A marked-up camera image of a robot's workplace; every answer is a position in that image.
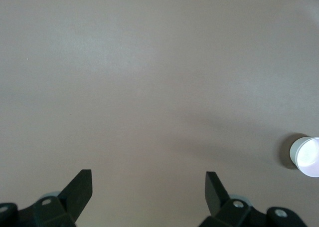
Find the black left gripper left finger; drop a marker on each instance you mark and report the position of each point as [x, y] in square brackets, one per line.
[74, 194]

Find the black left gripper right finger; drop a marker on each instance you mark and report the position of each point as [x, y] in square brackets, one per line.
[216, 197]

